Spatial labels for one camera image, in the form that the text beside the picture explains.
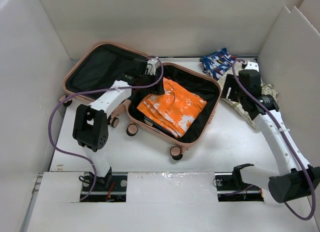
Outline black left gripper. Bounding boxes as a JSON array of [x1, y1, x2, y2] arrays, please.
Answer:
[[139, 72, 164, 95]]

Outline orange white tie-dye shorts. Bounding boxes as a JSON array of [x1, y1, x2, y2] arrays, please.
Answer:
[[137, 78, 207, 138]]

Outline pink hard-shell suitcase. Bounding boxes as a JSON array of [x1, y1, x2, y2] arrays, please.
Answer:
[[63, 42, 221, 160]]

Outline blue white patterned shorts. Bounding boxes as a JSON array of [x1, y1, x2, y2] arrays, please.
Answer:
[[199, 48, 237, 81]]

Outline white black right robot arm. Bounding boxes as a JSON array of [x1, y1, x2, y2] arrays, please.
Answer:
[[221, 59, 320, 203]]

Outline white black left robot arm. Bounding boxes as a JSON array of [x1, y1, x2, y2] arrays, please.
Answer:
[[72, 57, 164, 191]]

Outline white foam board front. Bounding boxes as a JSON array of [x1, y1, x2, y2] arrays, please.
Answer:
[[28, 172, 318, 231]]

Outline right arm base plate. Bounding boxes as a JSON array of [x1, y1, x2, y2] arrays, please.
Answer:
[[212, 172, 264, 202]]

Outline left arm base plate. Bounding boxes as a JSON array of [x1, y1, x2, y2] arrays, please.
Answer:
[[78, 172, 128, 202]]

